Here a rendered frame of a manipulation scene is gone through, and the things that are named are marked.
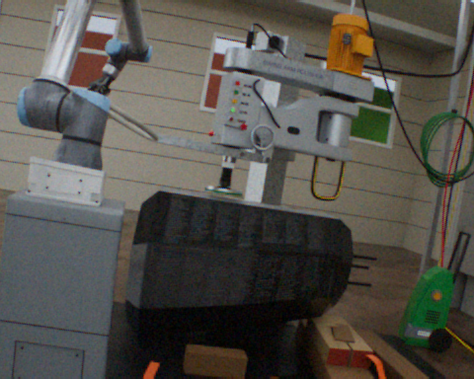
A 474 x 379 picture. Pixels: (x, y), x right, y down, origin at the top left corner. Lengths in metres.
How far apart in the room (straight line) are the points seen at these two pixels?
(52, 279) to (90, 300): 0.14
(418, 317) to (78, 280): 2.62
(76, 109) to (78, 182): 0.26
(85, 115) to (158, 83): 7.16
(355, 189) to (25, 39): 6.62
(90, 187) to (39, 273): 0.34
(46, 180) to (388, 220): 8.90
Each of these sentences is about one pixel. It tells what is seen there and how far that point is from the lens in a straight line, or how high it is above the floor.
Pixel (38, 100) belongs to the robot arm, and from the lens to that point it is 1.87.
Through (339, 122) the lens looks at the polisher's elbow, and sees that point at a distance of 3.18.
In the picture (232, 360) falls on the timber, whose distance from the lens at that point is 2.56.
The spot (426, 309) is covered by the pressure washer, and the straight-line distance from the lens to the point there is 3.74.
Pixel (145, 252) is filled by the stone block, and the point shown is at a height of 0.56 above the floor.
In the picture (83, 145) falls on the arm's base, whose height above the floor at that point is 1.04.
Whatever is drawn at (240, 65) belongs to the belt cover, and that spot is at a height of 1.62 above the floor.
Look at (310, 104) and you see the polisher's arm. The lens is 3.07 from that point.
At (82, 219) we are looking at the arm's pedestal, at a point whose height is 0.81.
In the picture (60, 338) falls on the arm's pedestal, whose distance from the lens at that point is 1.79.
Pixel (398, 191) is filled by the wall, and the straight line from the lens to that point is 10.24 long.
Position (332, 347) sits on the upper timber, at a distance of 2.64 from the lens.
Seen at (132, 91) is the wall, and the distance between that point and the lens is 8.90.
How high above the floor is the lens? 1.07
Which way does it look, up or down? 3 degrees down
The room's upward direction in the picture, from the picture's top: 10 degrees clockwise
